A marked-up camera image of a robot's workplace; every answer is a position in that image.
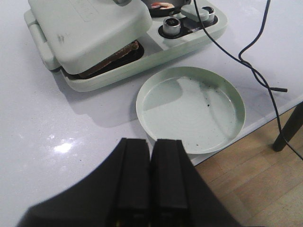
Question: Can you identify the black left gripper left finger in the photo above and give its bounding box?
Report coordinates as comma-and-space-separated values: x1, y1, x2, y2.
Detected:
18, 138, 150, 227

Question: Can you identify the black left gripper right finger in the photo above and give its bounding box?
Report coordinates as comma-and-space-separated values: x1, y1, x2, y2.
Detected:
151, 140, 240, 227

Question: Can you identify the bread slice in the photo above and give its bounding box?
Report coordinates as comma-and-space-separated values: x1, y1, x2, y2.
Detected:
79, 40, 139, 79

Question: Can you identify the mint green sandwich maker lid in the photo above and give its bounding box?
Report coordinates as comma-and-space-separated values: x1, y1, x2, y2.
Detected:
27, 0, 152, 75

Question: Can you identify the toy shrimp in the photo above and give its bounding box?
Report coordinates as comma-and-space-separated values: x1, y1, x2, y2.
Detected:
151, 2, 175, 9

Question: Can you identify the mint green breakfast maker base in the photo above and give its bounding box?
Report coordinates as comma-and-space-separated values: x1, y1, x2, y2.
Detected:
23, 0, 228, 93

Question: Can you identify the mint green round plate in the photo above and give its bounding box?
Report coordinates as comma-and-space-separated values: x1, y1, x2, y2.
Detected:
136, 67, 246, 154

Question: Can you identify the black table leg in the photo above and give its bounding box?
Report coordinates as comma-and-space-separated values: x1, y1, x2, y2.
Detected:
273, 102, 303, 152

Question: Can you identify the left silver control knob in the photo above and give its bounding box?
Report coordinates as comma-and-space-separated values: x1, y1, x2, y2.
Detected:
163, 17, 181, 36

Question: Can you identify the silver control knob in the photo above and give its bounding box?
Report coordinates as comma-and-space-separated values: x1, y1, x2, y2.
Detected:
163, 17, 181, 36
202, 6, 215, 23

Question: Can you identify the right silver control knob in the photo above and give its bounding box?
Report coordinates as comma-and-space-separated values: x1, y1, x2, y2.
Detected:
202, 6, 215, 23

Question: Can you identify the black round frying pan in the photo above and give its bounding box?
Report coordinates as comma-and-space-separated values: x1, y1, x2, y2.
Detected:
143, 0, 191, 17

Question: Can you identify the black cable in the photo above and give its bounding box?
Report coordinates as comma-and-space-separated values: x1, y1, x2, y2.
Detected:
193, 0, 303, 160

